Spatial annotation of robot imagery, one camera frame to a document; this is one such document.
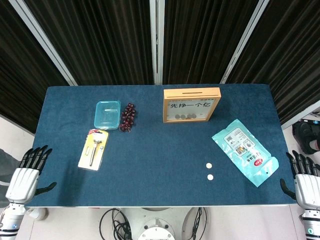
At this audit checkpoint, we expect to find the bunch of purple grapes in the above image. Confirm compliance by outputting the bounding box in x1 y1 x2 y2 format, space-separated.
118 102 139 133

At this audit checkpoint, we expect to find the teal wet wipes pack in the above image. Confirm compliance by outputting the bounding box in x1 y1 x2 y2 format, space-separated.
211 118 280 188

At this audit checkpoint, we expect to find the blue table cloth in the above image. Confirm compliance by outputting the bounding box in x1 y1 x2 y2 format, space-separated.
24 83 303 208

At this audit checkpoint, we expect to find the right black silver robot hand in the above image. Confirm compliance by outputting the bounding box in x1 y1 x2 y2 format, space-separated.
279 150 320 212

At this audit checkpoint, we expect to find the black box with blue labels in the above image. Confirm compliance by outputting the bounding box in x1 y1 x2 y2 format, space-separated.
298 118 320 125

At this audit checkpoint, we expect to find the black cable bundle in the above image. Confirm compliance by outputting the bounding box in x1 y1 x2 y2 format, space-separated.
99 207 133 240
184 206 208 240

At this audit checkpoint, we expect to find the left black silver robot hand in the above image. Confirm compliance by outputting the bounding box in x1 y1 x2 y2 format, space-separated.
5 144 58 204

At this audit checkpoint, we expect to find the wooden glass-front money box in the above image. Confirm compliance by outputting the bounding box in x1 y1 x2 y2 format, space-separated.
163 87 222 124

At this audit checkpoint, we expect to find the dark curtain panel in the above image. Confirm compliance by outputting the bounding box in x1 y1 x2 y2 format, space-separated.
0 0 71 135
162 0 261 85
23 0 155 86
226 0 320 126

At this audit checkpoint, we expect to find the black shoe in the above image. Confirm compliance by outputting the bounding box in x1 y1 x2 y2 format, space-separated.
291 121 320 155

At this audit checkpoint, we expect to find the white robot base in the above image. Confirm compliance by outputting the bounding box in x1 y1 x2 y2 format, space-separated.
122 206 193 240

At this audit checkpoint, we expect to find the razor in yellow blister pack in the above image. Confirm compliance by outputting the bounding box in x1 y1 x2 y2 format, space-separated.
77 128 110 172

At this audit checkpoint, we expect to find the clear container with blue lid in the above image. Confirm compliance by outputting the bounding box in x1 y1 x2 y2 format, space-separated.
93 100 122 131

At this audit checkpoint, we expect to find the white partition post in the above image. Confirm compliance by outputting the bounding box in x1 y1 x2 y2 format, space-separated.
281 99 320 131
7 0 78 87
219 0 271 85
149 0 165 85

